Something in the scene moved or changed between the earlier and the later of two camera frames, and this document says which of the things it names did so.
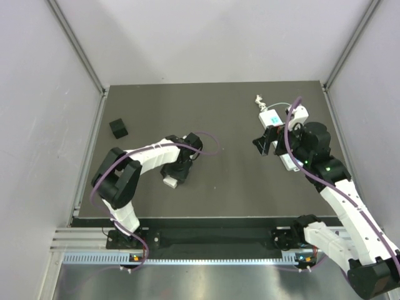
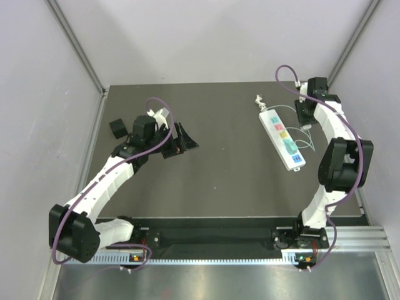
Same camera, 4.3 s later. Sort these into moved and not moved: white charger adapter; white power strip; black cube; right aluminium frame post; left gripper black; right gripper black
Moved: left gripper black; white charger adapter; right gripper black
Not moved: right aluminium frame post; black cube; white power strip
